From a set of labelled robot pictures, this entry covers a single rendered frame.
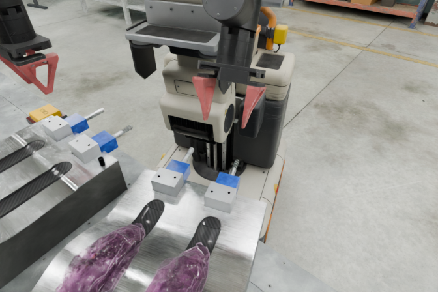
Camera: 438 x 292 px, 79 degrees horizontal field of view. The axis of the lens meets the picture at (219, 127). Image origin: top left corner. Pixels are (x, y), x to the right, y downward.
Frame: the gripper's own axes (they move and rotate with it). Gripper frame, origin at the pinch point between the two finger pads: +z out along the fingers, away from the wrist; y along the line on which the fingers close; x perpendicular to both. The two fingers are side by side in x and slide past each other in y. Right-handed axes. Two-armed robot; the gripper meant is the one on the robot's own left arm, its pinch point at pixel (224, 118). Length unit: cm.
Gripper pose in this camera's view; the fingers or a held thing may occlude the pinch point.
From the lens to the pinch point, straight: 46.0
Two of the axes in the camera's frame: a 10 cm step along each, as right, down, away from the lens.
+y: 9.4, 2.1, -2.7
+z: -1.5, 9.6, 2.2
